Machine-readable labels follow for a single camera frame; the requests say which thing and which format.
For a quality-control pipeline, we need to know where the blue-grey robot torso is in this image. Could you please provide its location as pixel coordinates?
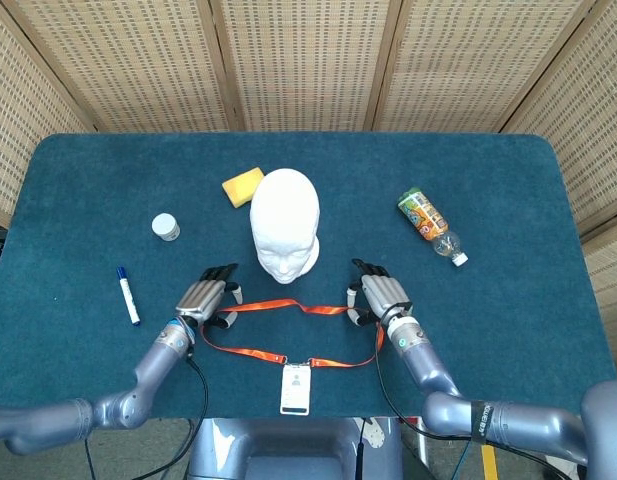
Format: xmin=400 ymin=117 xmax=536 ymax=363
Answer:
xmin=187 ymin=417 xmax=404 ymax=480

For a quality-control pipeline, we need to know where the blue white marker pen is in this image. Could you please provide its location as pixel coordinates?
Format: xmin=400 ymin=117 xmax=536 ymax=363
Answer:
xmin=116 ymin=265 xmax=142 ymax=327

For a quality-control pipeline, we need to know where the orange lanyard with white badge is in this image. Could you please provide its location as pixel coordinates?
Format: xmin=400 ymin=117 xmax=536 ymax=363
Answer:
xmin=200 ymin=298 xmax=387 ymax=416

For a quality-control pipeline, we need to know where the yellow floor tape strip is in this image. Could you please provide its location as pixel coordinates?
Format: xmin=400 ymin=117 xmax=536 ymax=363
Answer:
xmin=480 ymin=443 xmax=499 ymax=480

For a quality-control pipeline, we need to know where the woven bamboo folding screen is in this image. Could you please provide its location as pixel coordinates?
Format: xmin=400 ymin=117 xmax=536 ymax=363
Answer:
xmin=0 ymin=0 xmax=617 ymax=331

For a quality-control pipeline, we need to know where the black torso cable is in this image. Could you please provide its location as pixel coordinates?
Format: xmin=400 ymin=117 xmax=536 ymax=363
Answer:
xmin=355 ymin=418 xmax=367 ymax=480

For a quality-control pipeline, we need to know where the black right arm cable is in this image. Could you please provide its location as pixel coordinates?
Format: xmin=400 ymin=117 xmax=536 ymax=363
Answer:
xmin=373 ymin=322 xmax=589 ymax=480

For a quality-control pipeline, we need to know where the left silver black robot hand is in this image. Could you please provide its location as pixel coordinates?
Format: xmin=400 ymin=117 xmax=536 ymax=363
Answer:
xmin=175 ymin=263 xmax=244 ymax=330

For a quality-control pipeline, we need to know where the small white jar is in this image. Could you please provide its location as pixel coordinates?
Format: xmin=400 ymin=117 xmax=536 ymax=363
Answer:
xmin=151 ymin=212 xmax=181 ymax=243

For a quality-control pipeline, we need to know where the yellow sponge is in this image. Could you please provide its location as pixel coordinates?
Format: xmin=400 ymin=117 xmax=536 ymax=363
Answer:
xmin=221 ymin=166 xmax=265 ymax=208

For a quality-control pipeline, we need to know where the white perforated plate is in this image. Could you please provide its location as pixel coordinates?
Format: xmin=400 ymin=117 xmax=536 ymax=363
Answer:
xmin=363 ymin=417 xmax=389 ymax=451

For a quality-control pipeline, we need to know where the white mannequin head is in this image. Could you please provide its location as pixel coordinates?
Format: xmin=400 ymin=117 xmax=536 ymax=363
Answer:
xmin=249 ymin=167 xmax=322 ymax=285

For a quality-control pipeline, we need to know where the blue floor cable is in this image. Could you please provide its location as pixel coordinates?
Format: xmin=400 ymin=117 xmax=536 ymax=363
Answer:
xmin=455 ymin=440 xmax=474 ymax=480

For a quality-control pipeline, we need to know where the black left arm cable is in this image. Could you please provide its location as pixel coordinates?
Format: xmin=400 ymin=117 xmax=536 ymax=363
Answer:
xmin=132 ymin=353 xmax=210 ymax=480

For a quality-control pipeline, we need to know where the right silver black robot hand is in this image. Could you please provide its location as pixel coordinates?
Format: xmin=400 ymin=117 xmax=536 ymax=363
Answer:
xmin=346 ymin=258 xmax=414 ymax=329

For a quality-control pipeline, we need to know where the blue carpet table cover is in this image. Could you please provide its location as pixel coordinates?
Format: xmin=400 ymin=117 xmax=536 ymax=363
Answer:
xmin=0 ymin=132 xmax=617 ymax=420

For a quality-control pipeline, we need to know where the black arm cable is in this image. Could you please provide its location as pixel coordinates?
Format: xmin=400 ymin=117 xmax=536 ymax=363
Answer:
xmin=373 ymin=322 xmax=589 ymax=480
xmin=132 ymin=353 xmax=210 ymax=480

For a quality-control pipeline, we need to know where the orange juice plastic bottle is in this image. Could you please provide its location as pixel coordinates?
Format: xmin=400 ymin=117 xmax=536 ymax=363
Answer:
xmin=397 ymin=187 xmax=470 ymax=268

